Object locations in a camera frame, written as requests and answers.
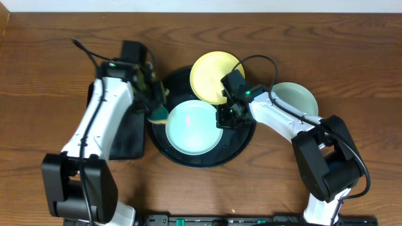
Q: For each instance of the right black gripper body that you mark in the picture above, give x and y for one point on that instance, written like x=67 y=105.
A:
x=228 y=117

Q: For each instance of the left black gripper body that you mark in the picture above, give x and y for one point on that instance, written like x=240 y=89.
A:
x=157 y=100

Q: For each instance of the green yellow sponge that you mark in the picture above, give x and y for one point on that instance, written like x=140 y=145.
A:
x=159 y=115

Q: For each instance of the mint plate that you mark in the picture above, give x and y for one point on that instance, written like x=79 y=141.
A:
x=297 y=96
x=191 y=128

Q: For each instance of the yellow plate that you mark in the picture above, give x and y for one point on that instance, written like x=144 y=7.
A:
x=206 y=75

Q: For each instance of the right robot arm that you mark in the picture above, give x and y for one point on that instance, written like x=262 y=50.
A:
x=328 y=160

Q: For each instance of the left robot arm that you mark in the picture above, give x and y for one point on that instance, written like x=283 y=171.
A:
x=78 y=183

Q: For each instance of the round black tray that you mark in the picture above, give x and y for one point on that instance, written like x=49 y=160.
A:
x=232 y=143

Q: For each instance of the rectangular black tray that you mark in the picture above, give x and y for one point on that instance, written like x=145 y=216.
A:
x=117 y=131

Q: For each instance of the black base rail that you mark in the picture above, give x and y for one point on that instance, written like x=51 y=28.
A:
x=165 y=220

